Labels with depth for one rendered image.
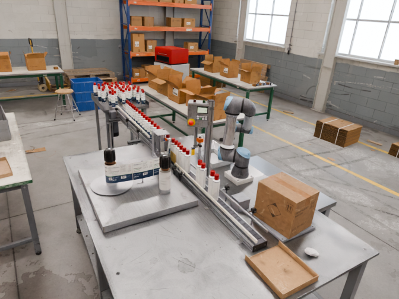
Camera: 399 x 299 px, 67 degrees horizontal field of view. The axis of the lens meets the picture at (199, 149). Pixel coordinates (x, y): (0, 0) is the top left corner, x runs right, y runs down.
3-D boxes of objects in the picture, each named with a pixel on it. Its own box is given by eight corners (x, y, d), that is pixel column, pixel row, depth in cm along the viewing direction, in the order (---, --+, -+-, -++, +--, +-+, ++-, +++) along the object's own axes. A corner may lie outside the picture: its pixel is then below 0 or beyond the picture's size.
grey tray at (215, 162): (196, 156, 290) (196, 152, 288) (214, 152, 300) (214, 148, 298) (212, 169, 270) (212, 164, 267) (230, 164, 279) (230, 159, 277)
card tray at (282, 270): (244, 259, 173) (245, 254, 171) (278, 245, 185) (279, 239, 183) (281, 300, 149) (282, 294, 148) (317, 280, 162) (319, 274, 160)
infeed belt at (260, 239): (149, 145, 306) (149, 142, 304) (157, 144, 310) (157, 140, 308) (254, 250, 178) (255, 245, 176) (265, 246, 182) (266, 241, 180)
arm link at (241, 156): (248, 168, 245) (250, 153, 239) (231, 165, 247) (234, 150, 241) (249, 161, 256) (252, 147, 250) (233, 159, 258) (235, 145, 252)
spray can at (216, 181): (209, 198, 218) (211, 173, 210) (215, 196, 221) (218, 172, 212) (213, 202, 214) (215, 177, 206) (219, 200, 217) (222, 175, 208)
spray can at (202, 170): (197, 186, 232) (198, 162, 224) (203, 184, 235) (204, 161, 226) (200, 189, 228) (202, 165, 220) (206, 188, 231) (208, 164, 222)
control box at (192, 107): (188, 122, 243) (189, 99, 235) (209, 124, 242) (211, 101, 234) (186, 126, 234) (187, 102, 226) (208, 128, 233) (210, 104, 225)
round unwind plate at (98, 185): (86, 180, 232) (86, 178, 232) (125, 171, 247) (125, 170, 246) (95, 200, 208) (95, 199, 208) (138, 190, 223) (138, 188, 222)
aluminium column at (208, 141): (201, 177, 256) (206, 99, 228) (206, 175, 258) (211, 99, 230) (204, 179, 252) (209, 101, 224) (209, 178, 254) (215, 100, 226)
